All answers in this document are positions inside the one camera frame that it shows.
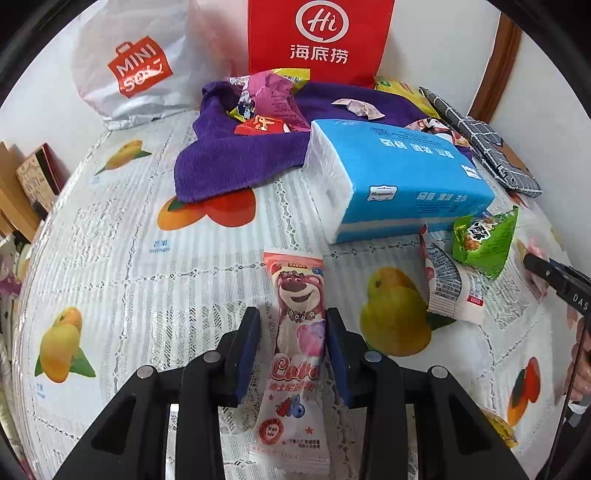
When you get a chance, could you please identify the white snack packet red label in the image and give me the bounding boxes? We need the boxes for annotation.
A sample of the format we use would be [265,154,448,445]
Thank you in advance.
[418,224,489,327]

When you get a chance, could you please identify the pale pink snack packet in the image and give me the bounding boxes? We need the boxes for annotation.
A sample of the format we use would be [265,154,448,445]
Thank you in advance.
[516,237,575,305]

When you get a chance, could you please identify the white plastic shopping bag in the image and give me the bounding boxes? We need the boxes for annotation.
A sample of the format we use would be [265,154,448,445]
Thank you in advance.
[71,0,252,133]

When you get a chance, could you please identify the purple towel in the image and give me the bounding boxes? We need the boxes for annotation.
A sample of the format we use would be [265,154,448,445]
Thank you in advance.
[174,79,445,205]

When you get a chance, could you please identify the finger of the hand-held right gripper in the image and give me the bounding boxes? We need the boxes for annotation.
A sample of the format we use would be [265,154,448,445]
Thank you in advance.
[523,253,570,291]

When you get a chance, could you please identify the pink bear snack packet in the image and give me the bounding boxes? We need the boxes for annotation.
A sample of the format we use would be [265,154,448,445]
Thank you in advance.
[248,249,332,468]

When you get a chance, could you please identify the blue tissue pack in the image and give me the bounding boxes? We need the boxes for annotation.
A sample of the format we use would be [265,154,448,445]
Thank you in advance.
[302,119,497,244]

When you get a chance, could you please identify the person's right hand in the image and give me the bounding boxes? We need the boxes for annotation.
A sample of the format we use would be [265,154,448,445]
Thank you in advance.
[564,318,591,407]

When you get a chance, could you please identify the grey checked cloth with star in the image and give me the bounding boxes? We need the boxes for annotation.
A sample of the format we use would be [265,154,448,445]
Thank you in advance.
[418,86,542,199]

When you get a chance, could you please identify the patterned brown box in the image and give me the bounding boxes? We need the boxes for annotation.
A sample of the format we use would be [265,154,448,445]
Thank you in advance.
[15,143,66,219]

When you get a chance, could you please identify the cartoon print snack packet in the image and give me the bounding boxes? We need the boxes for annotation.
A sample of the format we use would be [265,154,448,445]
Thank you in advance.
[405,117,472,149]

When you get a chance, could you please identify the small pink candy wrapper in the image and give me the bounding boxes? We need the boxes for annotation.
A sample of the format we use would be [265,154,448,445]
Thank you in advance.
[331,97,385,121]

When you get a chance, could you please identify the yellow chips bag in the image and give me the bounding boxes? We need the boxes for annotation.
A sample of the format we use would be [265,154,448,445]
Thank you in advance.
[372,75,445,120]

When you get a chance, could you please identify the green triangular snack packet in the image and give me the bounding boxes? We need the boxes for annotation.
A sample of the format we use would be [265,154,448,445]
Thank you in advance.
[451,206,520,281]

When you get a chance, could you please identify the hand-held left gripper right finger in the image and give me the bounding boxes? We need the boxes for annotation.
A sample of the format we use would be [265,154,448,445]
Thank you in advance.
[325,307,532,480]

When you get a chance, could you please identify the fruit print tablecloth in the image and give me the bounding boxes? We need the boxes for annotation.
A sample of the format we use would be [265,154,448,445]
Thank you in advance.
[9,106,591,480]

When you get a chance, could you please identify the red paper bag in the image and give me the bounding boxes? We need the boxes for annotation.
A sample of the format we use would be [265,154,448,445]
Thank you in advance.
[247,0,396,89]

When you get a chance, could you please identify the wooden door frame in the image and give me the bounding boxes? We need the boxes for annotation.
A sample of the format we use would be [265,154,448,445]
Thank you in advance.
[465,13,523,126]

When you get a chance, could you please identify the cardboard boxes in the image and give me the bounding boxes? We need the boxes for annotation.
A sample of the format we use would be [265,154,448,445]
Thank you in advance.
[0,141,43,243]

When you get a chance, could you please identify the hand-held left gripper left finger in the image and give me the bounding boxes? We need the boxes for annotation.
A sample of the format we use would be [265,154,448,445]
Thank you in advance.
[53,307,262,480]

